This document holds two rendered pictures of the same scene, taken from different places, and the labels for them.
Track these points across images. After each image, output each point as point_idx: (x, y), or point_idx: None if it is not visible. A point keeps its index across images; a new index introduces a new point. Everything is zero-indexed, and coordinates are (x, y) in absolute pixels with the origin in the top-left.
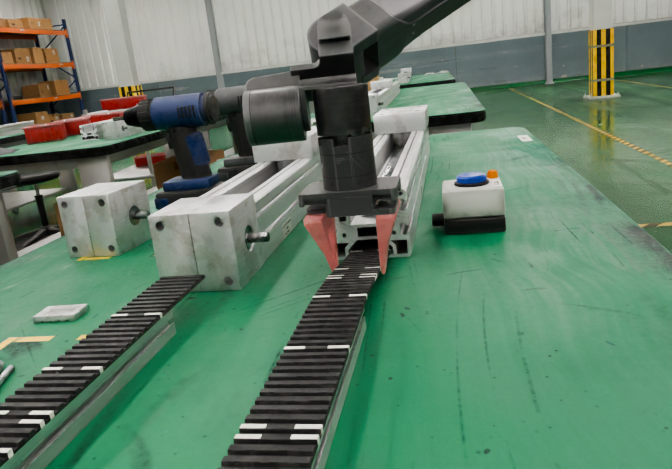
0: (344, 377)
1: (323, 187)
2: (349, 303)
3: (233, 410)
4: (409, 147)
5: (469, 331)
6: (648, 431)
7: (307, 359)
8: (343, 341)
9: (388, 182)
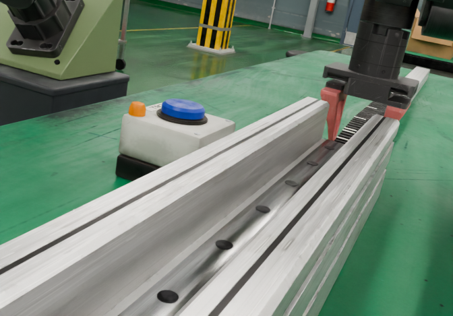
0: None
1: (398, 79)
2: (365, 116)
3: (417, 137)
4: (143, 197)
5: None
6: (261, 93)
7: (385, 108)
8: (369, 108)
9: (338, 65)
